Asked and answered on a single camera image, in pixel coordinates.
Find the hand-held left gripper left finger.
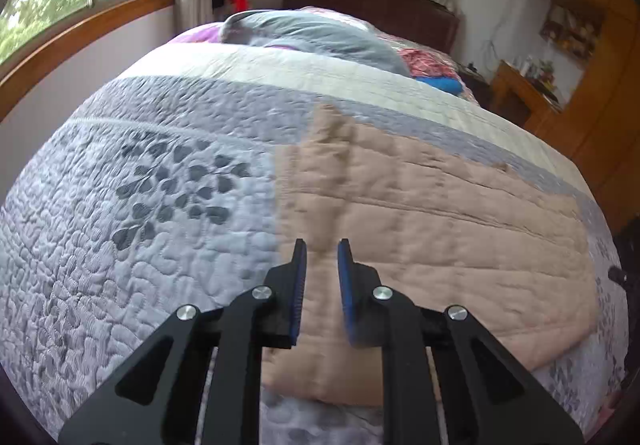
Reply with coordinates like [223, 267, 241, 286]
[57, 238, 308, 445]

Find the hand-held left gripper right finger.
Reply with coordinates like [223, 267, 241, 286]
[337, 238, 585, 445]

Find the beige quilted coat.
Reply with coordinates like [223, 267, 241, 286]
[261, 102, 603, 407]

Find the grey floral quilted bedspread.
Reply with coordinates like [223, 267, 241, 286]
[0, 42, 631, 445]

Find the wooden wardrobe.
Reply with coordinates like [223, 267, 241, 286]
[520, 0, 640, 231]

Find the wooden desk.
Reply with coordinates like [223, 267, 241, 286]
[490, 60, 566, 126]

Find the blue cloth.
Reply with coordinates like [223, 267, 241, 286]
[415, 76, 463, 94]

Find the dark wooden nightstand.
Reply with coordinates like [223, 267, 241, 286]
[460, 65, 493, 113]

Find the red patterned cloth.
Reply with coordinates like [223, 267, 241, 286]
[397, 47, 463, 83]

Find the grey pillow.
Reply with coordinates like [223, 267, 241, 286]
[219, 10, 413, 78]

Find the dark wooden headboard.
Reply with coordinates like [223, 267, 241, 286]
[283, 0, 461, 56]

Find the wooden wall shelf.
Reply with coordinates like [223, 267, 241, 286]
[539, 2, 606, 68]

